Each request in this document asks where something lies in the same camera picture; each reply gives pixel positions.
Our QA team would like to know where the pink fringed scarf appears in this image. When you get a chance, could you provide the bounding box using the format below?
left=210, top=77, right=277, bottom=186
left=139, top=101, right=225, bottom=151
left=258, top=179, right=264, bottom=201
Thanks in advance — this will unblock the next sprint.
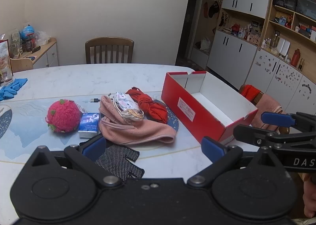
left=251, top=94, right=283, bottom=132

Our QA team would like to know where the wood and white side cabinet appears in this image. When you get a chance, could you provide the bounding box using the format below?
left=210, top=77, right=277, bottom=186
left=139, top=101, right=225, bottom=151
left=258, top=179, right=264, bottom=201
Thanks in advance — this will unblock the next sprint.
left=18, top=38, right=59, bottom=69

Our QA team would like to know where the small light wooden chair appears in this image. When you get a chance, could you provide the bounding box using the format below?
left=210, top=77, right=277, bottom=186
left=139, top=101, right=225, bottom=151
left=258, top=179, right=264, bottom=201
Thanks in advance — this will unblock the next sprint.
left=10, top=57, right=34, bottom=73

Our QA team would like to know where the person's right hand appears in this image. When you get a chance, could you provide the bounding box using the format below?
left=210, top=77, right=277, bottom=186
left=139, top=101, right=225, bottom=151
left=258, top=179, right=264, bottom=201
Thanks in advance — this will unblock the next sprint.
left=302, top=176, right=316, bottom=218

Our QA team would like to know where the white and wood wall cabinet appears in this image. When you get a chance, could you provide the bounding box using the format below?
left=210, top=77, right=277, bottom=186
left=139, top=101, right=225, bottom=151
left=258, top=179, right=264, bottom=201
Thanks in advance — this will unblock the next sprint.
left=190, top=0, right=316, bottom=111

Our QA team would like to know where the red knotted cloth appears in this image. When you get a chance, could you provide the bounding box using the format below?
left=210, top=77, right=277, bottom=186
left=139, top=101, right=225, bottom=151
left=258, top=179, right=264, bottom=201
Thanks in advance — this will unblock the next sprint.
left=126, top=87, right=169, bottom=124

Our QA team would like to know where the blue starry round placemat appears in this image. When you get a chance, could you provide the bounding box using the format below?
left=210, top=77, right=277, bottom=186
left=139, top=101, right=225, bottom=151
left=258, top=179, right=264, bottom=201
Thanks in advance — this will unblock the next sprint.
left=148, top=99, right=179, bottom=138
left=0, top=105, right=13, bottom=140

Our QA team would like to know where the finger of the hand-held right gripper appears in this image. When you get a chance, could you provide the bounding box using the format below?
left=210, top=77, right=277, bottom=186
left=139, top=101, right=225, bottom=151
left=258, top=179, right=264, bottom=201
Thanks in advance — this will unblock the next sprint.
left=233, top=124, right=316, bottom=151
left=261, top=111, right=316, bottom=133

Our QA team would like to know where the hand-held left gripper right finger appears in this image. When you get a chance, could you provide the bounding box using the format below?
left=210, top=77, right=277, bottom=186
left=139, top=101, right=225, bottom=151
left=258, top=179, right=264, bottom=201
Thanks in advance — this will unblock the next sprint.
left=187, top=136, right=284, bottom=188

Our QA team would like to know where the red bottle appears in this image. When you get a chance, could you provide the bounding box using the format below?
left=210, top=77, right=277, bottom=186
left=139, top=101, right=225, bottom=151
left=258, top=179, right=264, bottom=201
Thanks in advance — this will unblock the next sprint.
left=291, top=49, right=301, bottom=66

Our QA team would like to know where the white plastic bag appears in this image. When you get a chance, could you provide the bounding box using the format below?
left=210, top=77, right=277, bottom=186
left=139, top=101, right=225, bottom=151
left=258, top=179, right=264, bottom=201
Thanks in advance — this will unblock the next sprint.
left=199, top=36, right=211, bottom=50

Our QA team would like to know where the red printed carton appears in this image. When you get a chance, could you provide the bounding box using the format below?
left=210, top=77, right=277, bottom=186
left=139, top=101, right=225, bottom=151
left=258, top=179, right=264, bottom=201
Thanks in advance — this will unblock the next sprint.
left=0, top=40, right=12, bottom=77

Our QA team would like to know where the patterned rug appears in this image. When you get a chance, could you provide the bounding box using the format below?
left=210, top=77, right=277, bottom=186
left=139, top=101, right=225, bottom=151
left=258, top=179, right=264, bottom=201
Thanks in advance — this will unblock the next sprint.
left=176, top=58, right=199, bottom=71

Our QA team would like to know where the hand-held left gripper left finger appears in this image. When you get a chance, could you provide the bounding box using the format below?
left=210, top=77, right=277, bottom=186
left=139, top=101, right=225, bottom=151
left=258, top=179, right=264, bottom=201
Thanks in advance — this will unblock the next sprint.
left=30, top=136, right=122, bottom=188

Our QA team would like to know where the blue tissue packet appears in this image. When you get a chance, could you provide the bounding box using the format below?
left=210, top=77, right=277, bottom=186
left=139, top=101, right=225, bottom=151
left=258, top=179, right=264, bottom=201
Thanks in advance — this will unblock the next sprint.
left=78, top=113, right=100, bottom=139

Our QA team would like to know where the black cap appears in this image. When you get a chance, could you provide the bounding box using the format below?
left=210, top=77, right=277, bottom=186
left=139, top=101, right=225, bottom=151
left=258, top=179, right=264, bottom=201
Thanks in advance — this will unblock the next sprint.
left=208, top=1, right=220, bottom=18

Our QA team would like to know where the orange red cloth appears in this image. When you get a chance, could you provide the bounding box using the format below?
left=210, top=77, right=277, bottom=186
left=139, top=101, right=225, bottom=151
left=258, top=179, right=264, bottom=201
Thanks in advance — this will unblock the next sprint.
left=241, top=85, right=262, bottom=105

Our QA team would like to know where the brown slatted wooden chair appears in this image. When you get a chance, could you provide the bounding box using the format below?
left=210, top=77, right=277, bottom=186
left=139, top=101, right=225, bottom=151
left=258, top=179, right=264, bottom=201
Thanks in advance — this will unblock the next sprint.
left=85, top=37, right=134, bottom=65

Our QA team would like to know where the red shoe box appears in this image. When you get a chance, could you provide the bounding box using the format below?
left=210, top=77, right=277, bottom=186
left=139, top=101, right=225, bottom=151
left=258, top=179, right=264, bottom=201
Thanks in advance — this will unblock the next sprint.
left=161, top=71, right=258, bottom=145

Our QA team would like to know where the blue globe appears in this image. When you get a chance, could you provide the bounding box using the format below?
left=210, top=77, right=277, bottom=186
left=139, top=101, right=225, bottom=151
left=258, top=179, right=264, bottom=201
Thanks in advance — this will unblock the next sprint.
left=20, top=25, right=37, bottom=40

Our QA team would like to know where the pink plush strawberry toy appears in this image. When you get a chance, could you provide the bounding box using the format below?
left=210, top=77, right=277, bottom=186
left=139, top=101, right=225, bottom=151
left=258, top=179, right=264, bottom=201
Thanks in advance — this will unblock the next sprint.
left=46, top=99, right=88, bottom=133

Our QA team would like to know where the white patterned pouch with cable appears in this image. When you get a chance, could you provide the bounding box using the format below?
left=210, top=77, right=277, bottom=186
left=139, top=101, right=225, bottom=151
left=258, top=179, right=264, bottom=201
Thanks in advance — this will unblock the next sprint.
left=114, top=92, right=144, bottom=122

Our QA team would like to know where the clear plastic bag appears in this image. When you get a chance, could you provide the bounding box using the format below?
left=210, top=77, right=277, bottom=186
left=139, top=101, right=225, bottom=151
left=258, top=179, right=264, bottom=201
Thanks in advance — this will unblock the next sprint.
left=36, top=31, right=51, bottom=45

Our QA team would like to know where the pink fleece hat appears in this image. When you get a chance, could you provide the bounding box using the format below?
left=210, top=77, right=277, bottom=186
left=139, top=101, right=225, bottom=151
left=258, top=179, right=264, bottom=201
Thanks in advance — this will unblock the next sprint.
left=99, top=95, right=177, bottom=146

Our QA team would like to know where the black dotted glove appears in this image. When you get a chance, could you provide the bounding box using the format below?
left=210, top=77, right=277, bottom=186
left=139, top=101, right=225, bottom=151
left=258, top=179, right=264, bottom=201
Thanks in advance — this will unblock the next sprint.
left=79, top=139, right=145, bottom=181

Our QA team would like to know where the blue cloth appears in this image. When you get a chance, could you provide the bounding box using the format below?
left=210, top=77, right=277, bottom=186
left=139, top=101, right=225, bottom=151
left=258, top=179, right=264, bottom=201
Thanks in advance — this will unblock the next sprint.
left=5, top=78, right=28, bottom=92

